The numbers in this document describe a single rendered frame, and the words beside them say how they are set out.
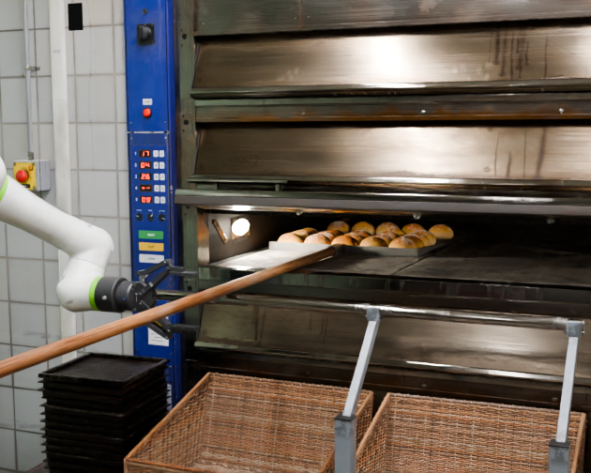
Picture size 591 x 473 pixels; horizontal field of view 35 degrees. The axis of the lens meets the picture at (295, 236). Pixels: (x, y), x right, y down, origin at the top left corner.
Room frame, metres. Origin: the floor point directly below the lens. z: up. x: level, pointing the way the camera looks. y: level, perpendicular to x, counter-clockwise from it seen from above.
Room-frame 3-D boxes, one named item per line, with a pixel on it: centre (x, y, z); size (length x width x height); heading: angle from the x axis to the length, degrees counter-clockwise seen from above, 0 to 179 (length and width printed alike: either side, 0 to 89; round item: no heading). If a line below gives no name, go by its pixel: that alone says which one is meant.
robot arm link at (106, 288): (2.38, 0.47, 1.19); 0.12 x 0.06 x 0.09; 156
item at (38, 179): (3.10, 0.87, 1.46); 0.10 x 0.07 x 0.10; 67
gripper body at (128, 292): (2.34, 0.40, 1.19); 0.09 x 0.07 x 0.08; 66
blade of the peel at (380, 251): (3.35, -0.23, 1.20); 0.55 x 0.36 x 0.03; 66
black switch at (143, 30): (2.91, 0.46, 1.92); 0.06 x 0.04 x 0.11; 67
